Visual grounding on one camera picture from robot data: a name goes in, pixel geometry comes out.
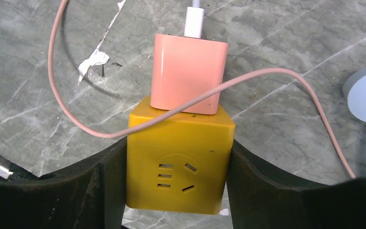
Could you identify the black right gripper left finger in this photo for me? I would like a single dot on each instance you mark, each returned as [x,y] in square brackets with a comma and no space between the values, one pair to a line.
[89,194]

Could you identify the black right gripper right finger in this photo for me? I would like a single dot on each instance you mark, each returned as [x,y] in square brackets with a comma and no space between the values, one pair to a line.
[263,196]

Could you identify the yellow cube socket adapter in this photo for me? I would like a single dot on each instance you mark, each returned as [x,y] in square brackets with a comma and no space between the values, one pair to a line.
[180,164]

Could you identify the pink cube socket adapter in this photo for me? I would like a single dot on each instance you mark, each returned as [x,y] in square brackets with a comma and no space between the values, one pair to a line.
[184,68]

